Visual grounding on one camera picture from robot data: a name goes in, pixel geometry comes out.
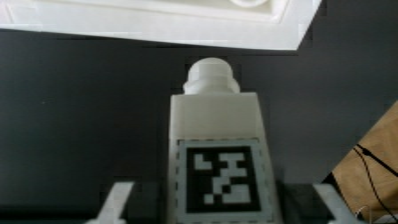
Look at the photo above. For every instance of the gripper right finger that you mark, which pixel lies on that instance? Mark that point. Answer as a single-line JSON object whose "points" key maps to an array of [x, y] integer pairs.
{"points": [[334, 203]]}

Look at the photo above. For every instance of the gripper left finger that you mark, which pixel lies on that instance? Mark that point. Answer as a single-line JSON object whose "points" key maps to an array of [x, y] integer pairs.
{"points": [[110, 212]]}

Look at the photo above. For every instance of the white table leg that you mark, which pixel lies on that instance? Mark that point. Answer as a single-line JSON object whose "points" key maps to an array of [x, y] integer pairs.
{"points": [[220, 184]]}

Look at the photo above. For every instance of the white square table top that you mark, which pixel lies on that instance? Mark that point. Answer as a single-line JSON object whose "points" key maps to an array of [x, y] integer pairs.
{"points": [[250, 24]]}

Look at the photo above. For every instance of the wooden surface with cable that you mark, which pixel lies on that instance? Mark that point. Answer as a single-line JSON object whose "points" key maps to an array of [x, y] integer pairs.
{"points": [[366, 171]]}

